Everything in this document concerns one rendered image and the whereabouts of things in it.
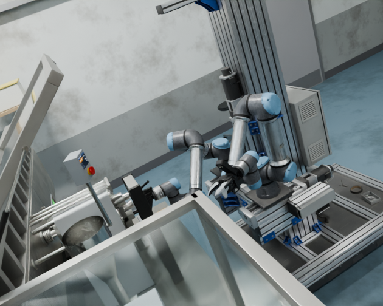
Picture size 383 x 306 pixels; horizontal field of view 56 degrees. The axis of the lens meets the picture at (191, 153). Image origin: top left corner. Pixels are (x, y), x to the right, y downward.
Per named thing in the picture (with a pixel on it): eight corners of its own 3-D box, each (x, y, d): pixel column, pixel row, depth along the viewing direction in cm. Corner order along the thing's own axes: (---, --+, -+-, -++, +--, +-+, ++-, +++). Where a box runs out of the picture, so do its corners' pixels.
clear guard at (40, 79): (53, 81, 83) (51, 80, 83) (-35, 268, 87) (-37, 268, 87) (45, 59, 176) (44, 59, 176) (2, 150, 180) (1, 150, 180)
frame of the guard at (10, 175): (84, 84, 82) (51, 68, 79) (-16, 292, 87) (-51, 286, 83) (58, 60, 182) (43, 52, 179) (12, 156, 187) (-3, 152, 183)
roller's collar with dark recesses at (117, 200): (127, 206, 164) (121, 195, 162) (115, 212, 163) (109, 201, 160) (124, 200, 170) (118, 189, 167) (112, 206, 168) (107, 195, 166)
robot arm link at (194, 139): (209, 130, 227) (208, 207, 208) (193, 133, 232) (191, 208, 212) (201, 122, 218) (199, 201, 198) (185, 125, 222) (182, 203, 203)
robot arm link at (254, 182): (247, 181, 196) (242, 164, 191) (265, 183, 188) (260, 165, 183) (240, 189, 191) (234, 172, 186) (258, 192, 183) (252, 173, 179)
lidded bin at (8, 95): (29, 96, 408) (18, 77, 398) (29, 101, 377) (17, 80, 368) (-8, 112, 397) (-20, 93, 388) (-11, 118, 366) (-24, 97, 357)
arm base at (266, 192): (270, 181, 232) (267, 169, 228) (286, 190, 218) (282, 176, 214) (251, 193, 228) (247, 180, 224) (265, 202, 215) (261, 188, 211)
